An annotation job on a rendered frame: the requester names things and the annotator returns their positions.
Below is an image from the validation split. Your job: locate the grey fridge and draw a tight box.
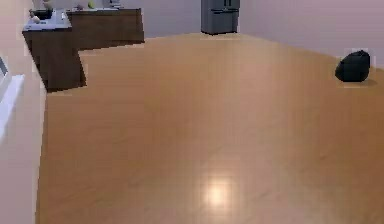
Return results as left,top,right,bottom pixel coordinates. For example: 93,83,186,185
200,0,241,36

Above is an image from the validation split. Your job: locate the dark brown kitchen counter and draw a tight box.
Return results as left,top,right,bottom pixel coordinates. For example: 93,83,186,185
21,7,146,94

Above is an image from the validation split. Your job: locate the black rubbish bag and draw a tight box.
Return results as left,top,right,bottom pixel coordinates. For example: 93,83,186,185
334,49,372,83

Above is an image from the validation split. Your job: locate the black pan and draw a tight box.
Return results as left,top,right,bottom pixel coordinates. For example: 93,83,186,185
30,8,54,21

